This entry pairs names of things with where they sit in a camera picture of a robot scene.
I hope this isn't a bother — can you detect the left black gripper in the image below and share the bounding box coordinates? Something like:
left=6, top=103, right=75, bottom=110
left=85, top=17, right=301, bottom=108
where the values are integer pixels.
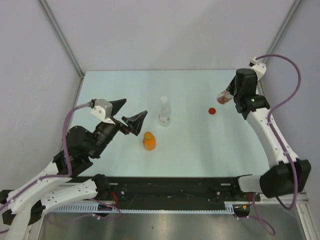
left=90, top=98, right=148, bottom=158

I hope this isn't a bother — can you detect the milk bottle with red label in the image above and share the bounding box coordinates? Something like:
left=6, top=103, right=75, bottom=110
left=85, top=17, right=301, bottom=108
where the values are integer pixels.
left=216, top=90, right=233, bottom=105

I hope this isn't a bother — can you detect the clear water bottle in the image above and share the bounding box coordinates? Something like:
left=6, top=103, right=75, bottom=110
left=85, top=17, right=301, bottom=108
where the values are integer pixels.
left=158, top=96, right=171, bottom=127

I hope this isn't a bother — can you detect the red bottle cap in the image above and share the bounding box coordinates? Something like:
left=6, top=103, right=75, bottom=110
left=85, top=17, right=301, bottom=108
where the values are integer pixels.
left=208, top=107, right=216, bottom=115

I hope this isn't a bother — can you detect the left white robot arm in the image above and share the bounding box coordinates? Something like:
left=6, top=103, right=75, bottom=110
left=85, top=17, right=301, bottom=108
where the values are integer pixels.
left=0, top=98, right=148, bottom=240

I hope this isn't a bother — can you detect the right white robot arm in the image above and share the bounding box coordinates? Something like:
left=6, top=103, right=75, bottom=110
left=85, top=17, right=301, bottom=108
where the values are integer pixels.
left=228, top=68, right=311, bottom=201

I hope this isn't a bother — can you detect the orange juice bottle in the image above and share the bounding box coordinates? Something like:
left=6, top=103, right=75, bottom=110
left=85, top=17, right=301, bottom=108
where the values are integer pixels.
left=142, top=131, right=156, bottom=151

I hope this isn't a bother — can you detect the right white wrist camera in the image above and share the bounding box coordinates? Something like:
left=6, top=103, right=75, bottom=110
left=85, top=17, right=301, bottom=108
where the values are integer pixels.
left=249, top=57, right=267, bottom=82

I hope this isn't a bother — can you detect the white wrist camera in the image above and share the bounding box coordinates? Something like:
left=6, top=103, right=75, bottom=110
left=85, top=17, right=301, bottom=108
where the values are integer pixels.
left=90, top=99, right=113, bottom=123
left=249, top=57, right=267, bottom=82

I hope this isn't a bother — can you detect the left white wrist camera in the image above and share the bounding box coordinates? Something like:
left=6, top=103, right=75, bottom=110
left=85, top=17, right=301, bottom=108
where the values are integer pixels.
left=90, top=99, right=113, bottom=123

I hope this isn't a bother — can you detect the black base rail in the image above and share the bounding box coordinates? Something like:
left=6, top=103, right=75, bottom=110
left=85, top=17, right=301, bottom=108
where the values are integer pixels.
left=72, top=176, right=261, bottom=211

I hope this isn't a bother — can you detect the right aluminium frame post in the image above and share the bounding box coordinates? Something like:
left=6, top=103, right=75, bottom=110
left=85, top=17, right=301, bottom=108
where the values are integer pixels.
left=256, top=0, right=305, bottom=76

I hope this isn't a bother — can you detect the aluminium frame post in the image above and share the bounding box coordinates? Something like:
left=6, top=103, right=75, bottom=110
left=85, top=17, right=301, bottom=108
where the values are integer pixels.
left=37, top=0, right=85, bottom=78
left=256, top=0, right=305, bottom=76

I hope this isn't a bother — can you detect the left aluminium frame post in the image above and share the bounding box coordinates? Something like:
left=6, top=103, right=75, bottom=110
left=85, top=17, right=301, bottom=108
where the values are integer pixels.
left=37, top=0, right=85, bottom=78

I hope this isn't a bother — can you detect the white slotted cable duct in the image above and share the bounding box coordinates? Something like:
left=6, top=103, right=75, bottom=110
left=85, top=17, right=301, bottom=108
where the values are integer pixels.
left=50, top=201, right=253, bottom=215

